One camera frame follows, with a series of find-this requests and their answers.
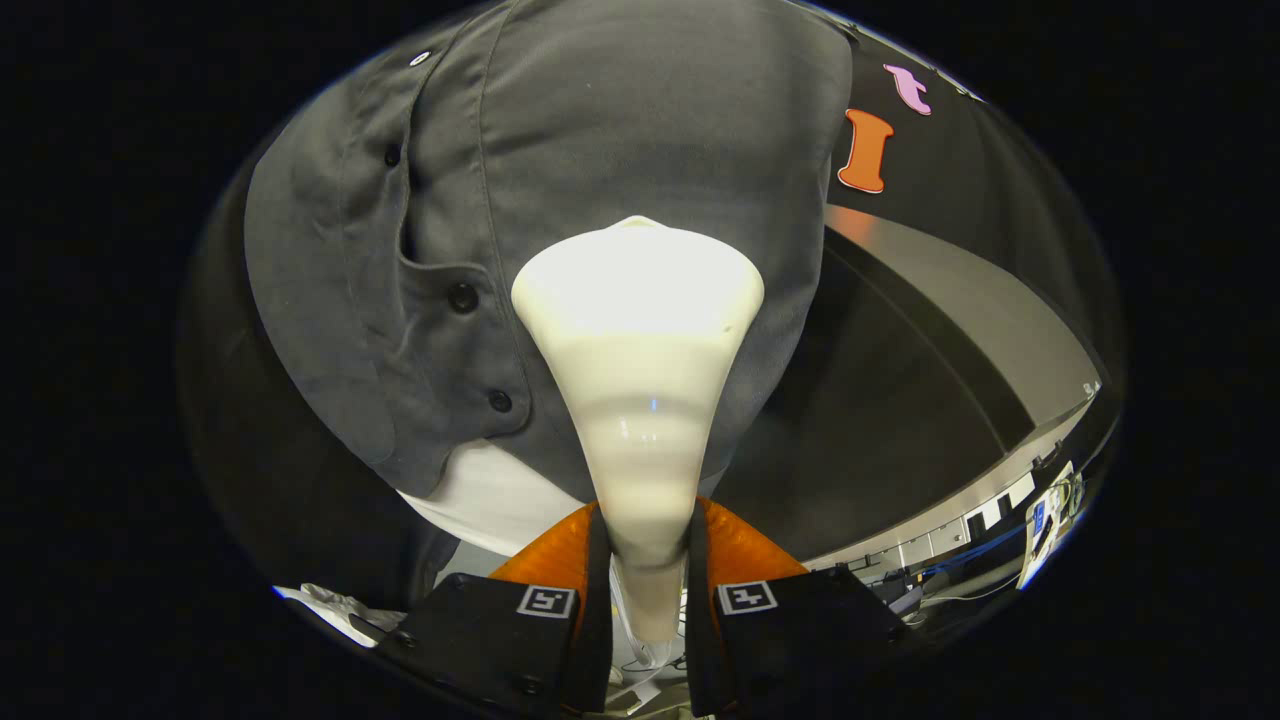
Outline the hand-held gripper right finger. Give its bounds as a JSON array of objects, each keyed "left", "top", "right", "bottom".
[{"left": 686, "top": 497, "right": 911, "bottom": 716}]

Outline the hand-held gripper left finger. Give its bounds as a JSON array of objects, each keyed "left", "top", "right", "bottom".
[{"left": 375, "top": 500, "right": 613, "bottom": 716}]

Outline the white garment steamer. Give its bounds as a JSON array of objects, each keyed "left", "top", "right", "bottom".
[{"left": 511, "top": 215, "right": 766, "bottom": 691}]

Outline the grey button shirt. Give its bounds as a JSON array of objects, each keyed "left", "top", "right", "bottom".
[{"left": 243, "top": 0, "right": 856, "bottom": 501}]

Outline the white mannequin torso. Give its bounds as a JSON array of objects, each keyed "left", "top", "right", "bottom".
[{"left": 398, "top": 438, "right": 601, "bottom": 559}]

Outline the white crumpled cloth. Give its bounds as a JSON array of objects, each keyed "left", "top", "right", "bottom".
[{"left": 275, "top": 583, "right": 406, "bottom": 649}]

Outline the black computer monitor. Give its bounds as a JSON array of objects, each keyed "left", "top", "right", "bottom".
[{"left": 1018, "top": 462, "right": 1081, "bottom": 591}]

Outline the grey cabinet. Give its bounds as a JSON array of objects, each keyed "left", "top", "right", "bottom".
[{"left": 720, "top": 205, "right": 1101, "bottom": 561}]

